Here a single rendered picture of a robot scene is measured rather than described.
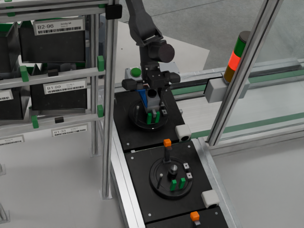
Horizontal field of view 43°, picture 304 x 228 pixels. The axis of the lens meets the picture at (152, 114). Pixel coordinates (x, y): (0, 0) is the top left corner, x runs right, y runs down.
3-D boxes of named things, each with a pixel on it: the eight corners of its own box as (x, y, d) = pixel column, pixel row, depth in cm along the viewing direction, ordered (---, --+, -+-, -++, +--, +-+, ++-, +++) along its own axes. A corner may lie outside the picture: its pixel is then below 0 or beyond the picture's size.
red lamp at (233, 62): (225, 59, 109) (230, 47, 105) (241, 57, 110) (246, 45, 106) (232, 72, 106) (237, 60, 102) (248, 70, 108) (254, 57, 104)
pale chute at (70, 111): (48, 103, 133) (48, 91, 132) (87, 102, 135) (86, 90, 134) (38, 115, 106) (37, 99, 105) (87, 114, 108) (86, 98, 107)
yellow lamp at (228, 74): (220, 72, 113) (225, 60, 109) (236, 69, 114) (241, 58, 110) (227, 84, 110) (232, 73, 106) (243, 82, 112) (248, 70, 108)
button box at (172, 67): (124, 78, 156) (125, 67, 151) (173, 71, 161) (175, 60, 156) (128, 91, 152) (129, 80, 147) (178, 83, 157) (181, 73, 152)
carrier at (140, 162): (124, 157, 128) (126, 136, 118) (191, 143, 134) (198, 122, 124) (144, 225, 115) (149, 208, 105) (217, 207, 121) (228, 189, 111)
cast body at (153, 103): (141, 99, 133) (143, 86, 128) (153, 97, 135) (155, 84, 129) (148, 118, 129) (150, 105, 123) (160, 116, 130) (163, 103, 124)
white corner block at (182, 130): (173, 132, 136) (175, 125, 133) (185, 130, 137) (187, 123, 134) (178, 143, 134) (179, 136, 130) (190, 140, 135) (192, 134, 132)
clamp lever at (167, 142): (163, 158, 124) (163, 139, 120) (168, 157, 124) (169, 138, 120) (166, 165, 121) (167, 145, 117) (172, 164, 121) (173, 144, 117)
